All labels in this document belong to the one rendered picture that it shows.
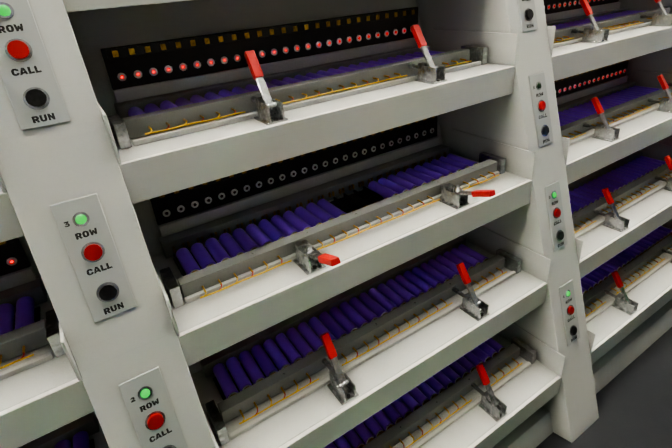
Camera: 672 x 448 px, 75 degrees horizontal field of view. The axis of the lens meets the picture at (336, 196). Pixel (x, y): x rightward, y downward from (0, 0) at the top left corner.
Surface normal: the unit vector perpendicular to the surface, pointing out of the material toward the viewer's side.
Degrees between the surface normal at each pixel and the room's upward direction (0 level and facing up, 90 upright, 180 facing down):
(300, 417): 17
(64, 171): 90
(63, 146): 90
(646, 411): 0
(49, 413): 107
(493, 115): 90
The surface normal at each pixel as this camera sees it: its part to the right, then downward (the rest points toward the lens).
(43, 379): -0.08, -0.90
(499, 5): -0.84, 0.30
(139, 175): 0.54, 0.33
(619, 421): -0.23, -0.95
